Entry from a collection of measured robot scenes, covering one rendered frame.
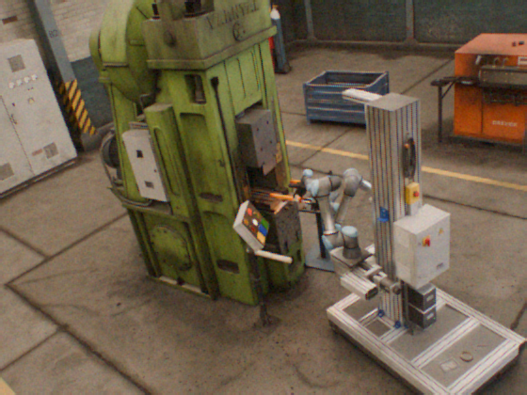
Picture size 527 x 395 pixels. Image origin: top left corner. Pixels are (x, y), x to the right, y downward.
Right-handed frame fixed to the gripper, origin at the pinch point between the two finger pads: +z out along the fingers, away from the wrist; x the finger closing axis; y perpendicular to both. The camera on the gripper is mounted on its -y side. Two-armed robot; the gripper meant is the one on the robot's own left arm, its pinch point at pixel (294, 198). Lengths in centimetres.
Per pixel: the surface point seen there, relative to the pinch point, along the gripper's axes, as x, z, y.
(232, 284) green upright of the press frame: -44, 96, -9
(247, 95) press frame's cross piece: 3, -65, -73
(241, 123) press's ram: -17, -53, -61
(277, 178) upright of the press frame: 23.6, 12.7, -29.6
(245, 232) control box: -72, -10, -5
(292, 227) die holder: 7.0, 38.0, 7.5
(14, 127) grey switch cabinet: 63, 271, -474
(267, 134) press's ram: 3, -43, -45
